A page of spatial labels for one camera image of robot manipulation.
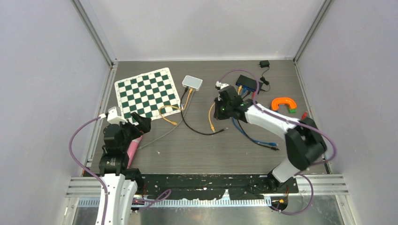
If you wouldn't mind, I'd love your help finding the black ethernet cable on router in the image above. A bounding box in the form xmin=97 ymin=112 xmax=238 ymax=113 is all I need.
xmin=180 ymin=87 xmax=229 ymax=136

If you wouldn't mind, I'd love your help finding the black network switch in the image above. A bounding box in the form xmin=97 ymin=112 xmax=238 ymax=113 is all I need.
xmin=236 ymin=75 xmax=257 ymax=92

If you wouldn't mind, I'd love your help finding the aluminium frame rail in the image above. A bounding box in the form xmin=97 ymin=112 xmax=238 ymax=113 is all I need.
xmin=66 ymin=173 xmax=350 ymax=198

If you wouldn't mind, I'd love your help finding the black power adapter with cord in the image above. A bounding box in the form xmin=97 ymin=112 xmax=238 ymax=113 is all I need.
xmin=258 ymin=60 xmax=270 ymax=92

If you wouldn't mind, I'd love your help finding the orange arch toy block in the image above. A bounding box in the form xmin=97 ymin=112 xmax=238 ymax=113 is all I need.
xmin=271 ymin=97 xmax=297 ymax=111

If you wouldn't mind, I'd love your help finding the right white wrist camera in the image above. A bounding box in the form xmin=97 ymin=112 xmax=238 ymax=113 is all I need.
xmin=215 ymin=81 xmax=229 ymax=90

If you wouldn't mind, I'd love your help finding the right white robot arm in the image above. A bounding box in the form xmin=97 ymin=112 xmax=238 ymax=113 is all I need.
xmin=214 ymin=82 xmax=327 ymax=192

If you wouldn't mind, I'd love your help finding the pink marker pen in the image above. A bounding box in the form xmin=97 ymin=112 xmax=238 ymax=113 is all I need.
xmin=127 ymin=136 xmax=142 ymax=169

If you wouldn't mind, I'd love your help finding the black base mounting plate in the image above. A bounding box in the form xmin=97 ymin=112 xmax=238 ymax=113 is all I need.
xmin=136 ymin=174 xmax=299 ymax=200

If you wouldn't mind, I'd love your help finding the yellow ethernet cable on router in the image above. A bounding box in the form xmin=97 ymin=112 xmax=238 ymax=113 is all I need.
xmin=159 ymin=88 xmax=194 ymax=127

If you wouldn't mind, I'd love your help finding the yellow ethernet cable on switch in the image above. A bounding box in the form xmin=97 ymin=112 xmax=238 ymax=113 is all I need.
xmin=208 ymin=85 xmax=244 ymax=132

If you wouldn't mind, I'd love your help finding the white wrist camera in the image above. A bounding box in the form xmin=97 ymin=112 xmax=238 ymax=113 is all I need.
xmin=107 ymin=106 xmax=128 ymax=125
xmin=215 ymin=81 xmax=229 ymax=90

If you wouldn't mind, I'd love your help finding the grey cable on router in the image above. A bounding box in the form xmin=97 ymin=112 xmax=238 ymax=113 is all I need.
xmin=137 ymin=89 xmax=196 ymax=150

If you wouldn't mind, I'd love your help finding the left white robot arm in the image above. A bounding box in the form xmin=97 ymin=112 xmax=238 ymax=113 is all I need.
xmin=96 ymin=107 xmax=152 ymax=225

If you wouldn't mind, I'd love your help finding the green white chessboard mat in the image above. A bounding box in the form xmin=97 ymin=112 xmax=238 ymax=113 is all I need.
xmin=114 ymin=67 xmax=181 ymax=123

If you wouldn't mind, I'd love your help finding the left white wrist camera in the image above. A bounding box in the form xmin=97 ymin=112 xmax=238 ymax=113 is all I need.
xmin=107 ymin=106 xmax=128 ymax=125

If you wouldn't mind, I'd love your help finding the white router box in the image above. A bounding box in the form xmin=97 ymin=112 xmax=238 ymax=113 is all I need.
xmin=182 ymin=75 xmax=203 ymax=91

